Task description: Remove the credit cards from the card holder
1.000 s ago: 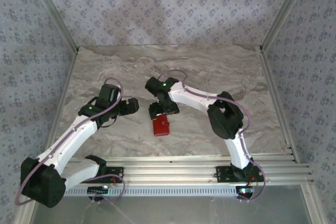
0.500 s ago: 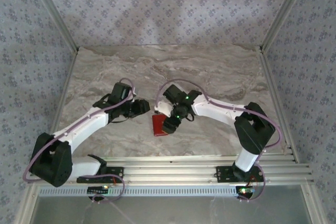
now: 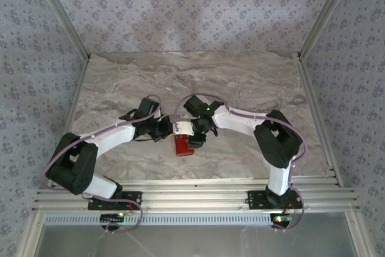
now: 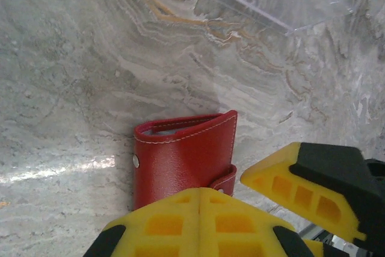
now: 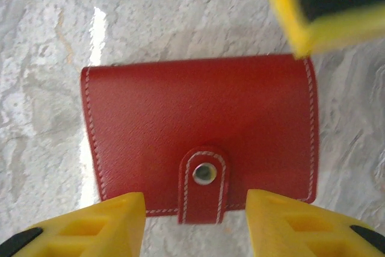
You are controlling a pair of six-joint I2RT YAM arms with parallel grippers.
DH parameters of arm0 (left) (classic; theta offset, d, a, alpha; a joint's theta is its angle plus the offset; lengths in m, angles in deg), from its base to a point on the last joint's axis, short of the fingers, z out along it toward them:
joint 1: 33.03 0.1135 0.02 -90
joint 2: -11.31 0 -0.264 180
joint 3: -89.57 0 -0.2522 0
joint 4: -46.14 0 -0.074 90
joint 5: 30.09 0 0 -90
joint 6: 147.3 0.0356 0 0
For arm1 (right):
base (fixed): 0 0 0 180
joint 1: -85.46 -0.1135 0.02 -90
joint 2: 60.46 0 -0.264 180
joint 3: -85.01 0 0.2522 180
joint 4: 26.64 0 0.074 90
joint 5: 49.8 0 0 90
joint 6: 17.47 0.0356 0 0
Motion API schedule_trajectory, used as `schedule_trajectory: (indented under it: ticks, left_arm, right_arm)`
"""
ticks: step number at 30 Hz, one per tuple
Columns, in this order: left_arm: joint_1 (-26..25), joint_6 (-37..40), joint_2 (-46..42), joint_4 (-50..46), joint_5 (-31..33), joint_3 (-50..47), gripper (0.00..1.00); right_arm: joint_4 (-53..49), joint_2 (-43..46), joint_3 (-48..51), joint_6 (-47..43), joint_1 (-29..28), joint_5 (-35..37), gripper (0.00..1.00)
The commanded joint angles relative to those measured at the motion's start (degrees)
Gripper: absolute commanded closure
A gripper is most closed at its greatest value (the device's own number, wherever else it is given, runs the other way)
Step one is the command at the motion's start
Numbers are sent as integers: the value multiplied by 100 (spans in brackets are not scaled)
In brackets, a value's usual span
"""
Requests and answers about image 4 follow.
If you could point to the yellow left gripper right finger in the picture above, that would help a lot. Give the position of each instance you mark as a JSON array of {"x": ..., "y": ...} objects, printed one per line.
[{"x": 237, "y": 233}]

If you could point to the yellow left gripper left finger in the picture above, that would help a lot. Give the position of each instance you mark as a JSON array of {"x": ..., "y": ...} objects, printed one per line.
[{"x": 162, "y": 233}]

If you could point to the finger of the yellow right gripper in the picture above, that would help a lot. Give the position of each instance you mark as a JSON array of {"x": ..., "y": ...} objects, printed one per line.
[
  {"x": 316, "y": 249},
  {"x": 325, "y": 166}
]

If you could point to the red leather card holder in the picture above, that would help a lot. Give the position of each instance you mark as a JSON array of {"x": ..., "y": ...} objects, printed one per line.
[{"x": 180, "y": 163}]

